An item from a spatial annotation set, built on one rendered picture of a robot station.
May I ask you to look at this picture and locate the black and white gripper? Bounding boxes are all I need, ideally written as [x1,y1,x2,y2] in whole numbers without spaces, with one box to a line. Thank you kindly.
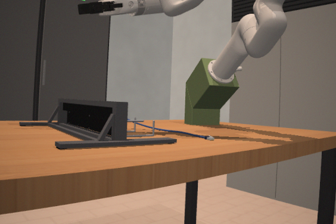
[78,0,138,16]

